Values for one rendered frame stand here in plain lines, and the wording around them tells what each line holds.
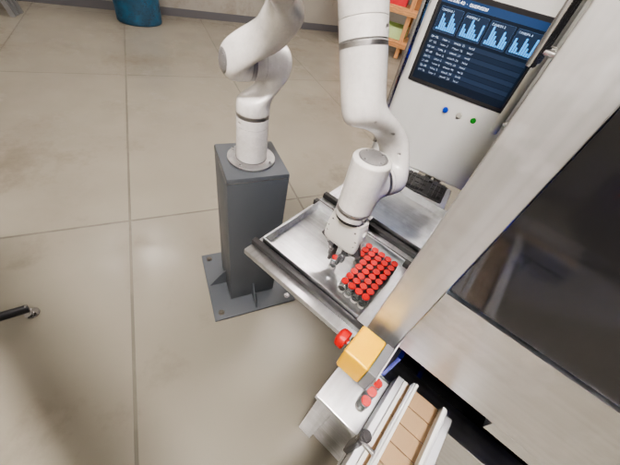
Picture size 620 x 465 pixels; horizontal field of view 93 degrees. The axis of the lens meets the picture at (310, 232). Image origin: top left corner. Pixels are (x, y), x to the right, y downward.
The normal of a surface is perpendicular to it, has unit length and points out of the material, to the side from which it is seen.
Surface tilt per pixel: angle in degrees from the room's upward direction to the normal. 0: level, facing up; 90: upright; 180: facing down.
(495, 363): 90
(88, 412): 0
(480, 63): 90
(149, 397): 0
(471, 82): 90
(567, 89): 90
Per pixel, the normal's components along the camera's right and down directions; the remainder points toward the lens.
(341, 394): 0.17, -0.68
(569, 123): -0.64, 0.47
